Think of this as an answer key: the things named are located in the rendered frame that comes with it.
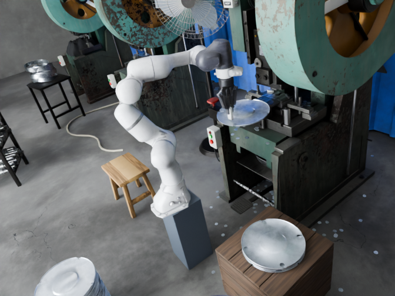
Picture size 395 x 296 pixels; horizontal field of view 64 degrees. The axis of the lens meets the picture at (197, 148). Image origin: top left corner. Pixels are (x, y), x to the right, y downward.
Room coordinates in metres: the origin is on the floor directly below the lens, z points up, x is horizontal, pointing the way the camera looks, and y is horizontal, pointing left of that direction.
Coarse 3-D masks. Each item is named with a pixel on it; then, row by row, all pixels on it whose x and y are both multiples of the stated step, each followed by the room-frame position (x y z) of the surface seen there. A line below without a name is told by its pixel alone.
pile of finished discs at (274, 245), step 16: (256, 224) 1.11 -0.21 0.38; (272, 224) 1.09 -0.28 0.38; (288, 224) 1.07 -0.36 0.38; (256, 240) 1.02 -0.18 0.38; (272, 240) 0.99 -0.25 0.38; (288, 240) 0.98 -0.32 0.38; (304, 240) 0.95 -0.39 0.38; (256, 256) 0.93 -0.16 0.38; (272, 256) 0.91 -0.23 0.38; (288, 256) 0.90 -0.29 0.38; (272, 272) 0.85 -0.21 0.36
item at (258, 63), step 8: (256, 32) 1.68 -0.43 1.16; (256, 40) 1.68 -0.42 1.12; (256, 48) 1.69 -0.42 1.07; (256, 56) 1.69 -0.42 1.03; (264, 56) 1.64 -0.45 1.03; (256, 64) 1.67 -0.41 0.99; (264, 64) 1.65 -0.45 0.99; (256, 72) 1.66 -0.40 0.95; (264, 72) 1.61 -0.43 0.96; (272, 72) 1.60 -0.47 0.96; (256, 80) 1.66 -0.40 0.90; (264, 80) 1.61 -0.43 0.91; (272, 80) 1.59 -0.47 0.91; (280, 80) 1.59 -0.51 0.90
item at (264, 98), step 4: (264, 96) 1.70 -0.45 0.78; (264, 100) 1.63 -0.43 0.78; (268, 100) 1.62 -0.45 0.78; (272, 100) 1.61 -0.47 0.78; (276, 100) 1.61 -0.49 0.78; (268, 104) 1.58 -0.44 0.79; (272, 104) 1.58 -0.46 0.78; (276, 104) 1.58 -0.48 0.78; (268, 116) 1.57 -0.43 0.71; (260, 120) 1.57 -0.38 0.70; (264, 120) 1.55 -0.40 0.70; (252, 124) 1.63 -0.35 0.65; (256, 124) 1.60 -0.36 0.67; (260, 124) 1.56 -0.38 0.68; (264, 124) 1.55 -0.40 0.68; (264, 128) 1.55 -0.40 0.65
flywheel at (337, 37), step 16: (336, 0) 1.22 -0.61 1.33; (352, 0) 1.24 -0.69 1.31; (368, 0) 1.22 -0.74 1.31; (384, 0) 1.46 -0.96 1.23; (336, 16) 1.30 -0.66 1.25; (368, 16) 1.42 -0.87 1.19; (384, 16) 1.43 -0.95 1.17; (336, 32) 1.31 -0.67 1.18; (352, 32) 1.36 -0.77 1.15; (368, 32) 1.43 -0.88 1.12; (336, 48) 1.31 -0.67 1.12; (352, 48) 1.37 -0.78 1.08
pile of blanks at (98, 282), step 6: (78, 258) 1.17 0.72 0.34; (96, 270) 1.09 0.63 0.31; (96, 276) 1.04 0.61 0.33; (96, 282) 1.01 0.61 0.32; (102, 282) 1.06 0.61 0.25; (90, 288) 0.97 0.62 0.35; (96, 288) 1.00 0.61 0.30; (102, 288) 1.03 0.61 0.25; (90, 294) 0.96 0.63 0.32; (96, 294) 0.98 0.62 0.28; (102, 294) 1.01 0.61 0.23; (108, 294) 1.07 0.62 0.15
